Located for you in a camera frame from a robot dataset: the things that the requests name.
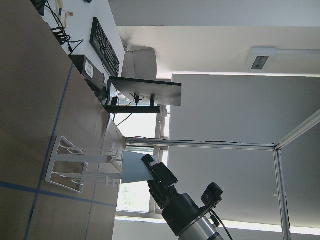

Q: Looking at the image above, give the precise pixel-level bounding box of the black keyboard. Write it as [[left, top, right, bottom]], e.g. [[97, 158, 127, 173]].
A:
[[89, 17, 120, 77]]

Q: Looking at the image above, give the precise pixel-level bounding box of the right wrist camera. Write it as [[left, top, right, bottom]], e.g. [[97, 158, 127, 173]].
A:
[[201, 182, 223, 207]]

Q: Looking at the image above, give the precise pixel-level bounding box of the light blue cup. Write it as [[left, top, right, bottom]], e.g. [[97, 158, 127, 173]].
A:
[[122, 151, 153, 184]]

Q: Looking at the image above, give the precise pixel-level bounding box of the white chair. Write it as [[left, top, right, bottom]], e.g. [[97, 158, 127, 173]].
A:
[[121, 49, 157, 81]]

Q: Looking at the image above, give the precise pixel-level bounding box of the black computer monitor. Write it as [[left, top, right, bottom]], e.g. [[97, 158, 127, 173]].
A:
[[104, 76, 182, 114]]

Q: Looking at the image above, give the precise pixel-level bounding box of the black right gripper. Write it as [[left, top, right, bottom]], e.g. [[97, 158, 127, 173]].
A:
[[141, 154, 206, 237]]

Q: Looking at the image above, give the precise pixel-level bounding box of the black labelled box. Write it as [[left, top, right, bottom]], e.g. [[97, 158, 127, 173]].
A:
[[69, 55, 105, 91]]

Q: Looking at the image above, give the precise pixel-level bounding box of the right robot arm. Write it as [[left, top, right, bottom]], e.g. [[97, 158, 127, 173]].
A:
[[141, 154, 223, 240]]

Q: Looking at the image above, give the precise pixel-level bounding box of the white wire cup rack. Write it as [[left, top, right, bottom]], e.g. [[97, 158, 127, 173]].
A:
[[45, 136, 124, 193]]

